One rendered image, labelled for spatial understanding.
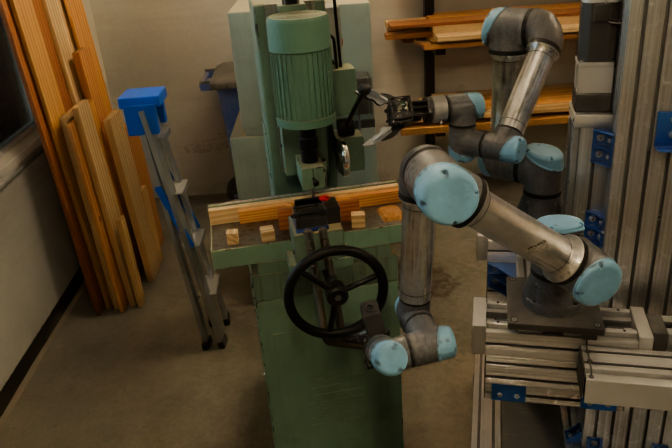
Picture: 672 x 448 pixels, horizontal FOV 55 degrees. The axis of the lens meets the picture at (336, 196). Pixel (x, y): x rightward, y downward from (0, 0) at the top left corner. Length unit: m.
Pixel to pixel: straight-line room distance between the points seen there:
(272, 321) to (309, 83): 0.72
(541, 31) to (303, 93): 0.69
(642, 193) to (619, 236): 0.14
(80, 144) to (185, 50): 1.40
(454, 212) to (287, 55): 0.74
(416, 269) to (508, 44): 0.81
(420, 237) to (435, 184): 0.25
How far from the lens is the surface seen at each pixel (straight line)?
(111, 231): 3.30
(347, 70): 2.10
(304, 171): 1.93
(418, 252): 1.50
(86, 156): 3.18
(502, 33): 2.02
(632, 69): 1.68
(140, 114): 2.62
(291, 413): 2.24
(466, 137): 1.85
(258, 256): 1.90
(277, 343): 2.06
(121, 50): 4.44
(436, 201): 1.27
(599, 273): 1.50
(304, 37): 1.79
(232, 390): 2.80
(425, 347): 1.49
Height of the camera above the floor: 1.76
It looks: 24 degrees down
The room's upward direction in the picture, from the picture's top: 4 degrees counter-clockwise
